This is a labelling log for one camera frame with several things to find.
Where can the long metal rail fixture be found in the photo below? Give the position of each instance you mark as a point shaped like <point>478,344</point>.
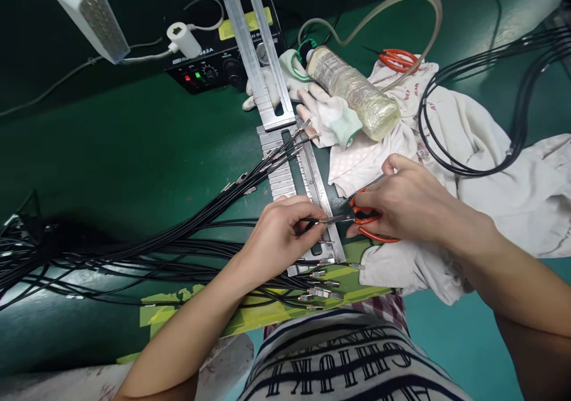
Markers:
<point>267,102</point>

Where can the person's right fingers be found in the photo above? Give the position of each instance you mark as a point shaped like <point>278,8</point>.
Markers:
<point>370,195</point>

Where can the white cloth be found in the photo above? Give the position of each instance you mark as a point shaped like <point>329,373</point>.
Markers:
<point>513,187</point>

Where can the slotted metal jig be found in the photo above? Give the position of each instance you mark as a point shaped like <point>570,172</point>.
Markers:
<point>285,182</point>

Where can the person's body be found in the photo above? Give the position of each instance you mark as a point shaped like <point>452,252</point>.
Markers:
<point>348,361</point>

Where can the yellow-green tape strip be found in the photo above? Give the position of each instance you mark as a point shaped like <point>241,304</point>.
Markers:
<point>267,314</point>

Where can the person's left hand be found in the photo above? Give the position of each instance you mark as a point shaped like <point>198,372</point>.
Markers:
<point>272,240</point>

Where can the white glove green cuff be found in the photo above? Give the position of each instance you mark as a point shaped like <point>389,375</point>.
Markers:
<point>330,115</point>
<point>292,64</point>

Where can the person's right hand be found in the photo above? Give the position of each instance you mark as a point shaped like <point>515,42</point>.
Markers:
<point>419,204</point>

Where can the tape-wrapped plastic bottle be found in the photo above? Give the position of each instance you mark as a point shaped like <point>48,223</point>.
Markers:
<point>357,91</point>

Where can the person's right thumb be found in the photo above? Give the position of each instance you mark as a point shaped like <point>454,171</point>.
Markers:
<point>361,230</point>

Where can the person's left index finger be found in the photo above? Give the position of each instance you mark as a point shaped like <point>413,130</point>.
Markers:
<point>308,204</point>

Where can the white LED lamp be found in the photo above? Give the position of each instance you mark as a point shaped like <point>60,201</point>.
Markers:
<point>89,13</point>

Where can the person's left thumb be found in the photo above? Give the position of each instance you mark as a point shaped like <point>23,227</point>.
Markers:
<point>312,233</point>

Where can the white plug adapter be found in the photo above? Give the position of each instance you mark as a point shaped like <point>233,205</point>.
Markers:
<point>183,39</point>

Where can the black control box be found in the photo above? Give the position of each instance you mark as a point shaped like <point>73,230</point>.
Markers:
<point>209,68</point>

